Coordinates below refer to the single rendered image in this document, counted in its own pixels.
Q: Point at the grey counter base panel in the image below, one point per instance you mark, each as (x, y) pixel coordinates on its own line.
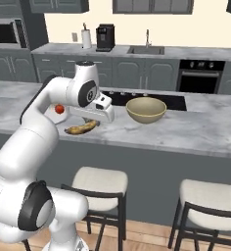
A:
(153, 176)

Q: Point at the red round fruit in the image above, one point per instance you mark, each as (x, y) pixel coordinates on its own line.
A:
(59, 109)

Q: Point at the black hob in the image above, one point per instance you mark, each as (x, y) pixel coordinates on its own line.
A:
(176, 102)

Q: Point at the black oven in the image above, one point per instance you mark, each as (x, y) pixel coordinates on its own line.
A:
(199, 76)

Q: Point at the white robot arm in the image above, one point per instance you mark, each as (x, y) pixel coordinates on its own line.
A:
(26, 153)

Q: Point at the grey upper cupboard run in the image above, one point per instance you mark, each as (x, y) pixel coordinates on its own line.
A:
(55, 5)

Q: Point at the white paper towel roll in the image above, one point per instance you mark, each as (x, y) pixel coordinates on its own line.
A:
(86, 39)

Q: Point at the black coffee machine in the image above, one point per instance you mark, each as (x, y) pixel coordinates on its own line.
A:
(105, 36)

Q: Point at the grey sink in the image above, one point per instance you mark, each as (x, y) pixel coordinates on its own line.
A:
(146, 50)

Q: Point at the silver tap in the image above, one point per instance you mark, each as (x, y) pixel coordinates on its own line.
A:
(147, 39)

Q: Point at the grey glass-front upper cupboard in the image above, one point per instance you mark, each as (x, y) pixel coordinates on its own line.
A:
(153, 6)

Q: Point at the beige bowl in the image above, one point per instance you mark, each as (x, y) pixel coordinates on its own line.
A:
(146, 110)

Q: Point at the yellow brown banana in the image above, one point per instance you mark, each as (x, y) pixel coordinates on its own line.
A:
(77, 129)

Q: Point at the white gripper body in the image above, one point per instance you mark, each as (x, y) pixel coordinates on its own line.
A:
(98, 115)

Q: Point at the grey wall socket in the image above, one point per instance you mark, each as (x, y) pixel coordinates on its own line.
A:
(74, 36)

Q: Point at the silver microwave oven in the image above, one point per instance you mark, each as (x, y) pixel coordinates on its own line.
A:
(5, 32)

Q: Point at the long grey base cupboard run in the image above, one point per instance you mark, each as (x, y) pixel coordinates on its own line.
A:
(130, 73)

